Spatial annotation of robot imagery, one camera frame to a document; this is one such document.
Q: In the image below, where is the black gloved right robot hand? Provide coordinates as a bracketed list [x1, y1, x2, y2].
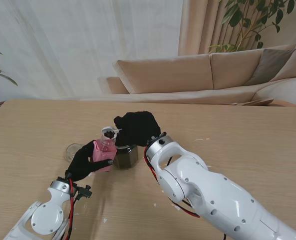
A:
[113, 110, 162, 148]

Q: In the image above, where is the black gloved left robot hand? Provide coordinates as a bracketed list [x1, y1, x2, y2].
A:
[64, 140, 114, 182]

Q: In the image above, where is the clear glass jar lid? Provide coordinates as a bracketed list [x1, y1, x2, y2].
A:
[64, 143, 83, 163]

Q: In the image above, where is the pink square coffee jar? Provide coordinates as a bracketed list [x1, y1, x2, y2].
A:
[88, 134, 118, 173]

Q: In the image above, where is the white plastic spoon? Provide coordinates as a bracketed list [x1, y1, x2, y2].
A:
[101, 126, 123, 140]

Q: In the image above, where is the glass jar of coffee beans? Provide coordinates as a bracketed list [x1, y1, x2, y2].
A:
[112, 129, 139, 170]

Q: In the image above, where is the beige sofa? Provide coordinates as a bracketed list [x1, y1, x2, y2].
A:
[106, 43, 296, 112]

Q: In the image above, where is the white sheer curtain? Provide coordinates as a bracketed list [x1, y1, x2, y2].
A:
[0, 0, 183, 98]

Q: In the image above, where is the beige pleated curtain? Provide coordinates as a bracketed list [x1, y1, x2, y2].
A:
[177, 0, 283, 56]

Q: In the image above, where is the wooden tray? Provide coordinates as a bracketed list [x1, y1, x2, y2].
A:
[231, 98, 275, 107]

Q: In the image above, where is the grey sofa cushion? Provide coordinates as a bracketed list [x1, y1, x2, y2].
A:
[245, 48, 296, 87]

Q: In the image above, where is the white blanket on sofa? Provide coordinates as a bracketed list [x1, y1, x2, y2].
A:
[255, 76, 296, 111]

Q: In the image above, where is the tall leafy green plant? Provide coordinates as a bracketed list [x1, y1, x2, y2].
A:
[209, 0, 296, 53]

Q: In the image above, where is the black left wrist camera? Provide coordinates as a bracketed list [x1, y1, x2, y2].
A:
[75, 184, 93, 202]

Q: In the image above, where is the red left arm cable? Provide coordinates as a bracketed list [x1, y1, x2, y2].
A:
[65, 177, 78, 240]

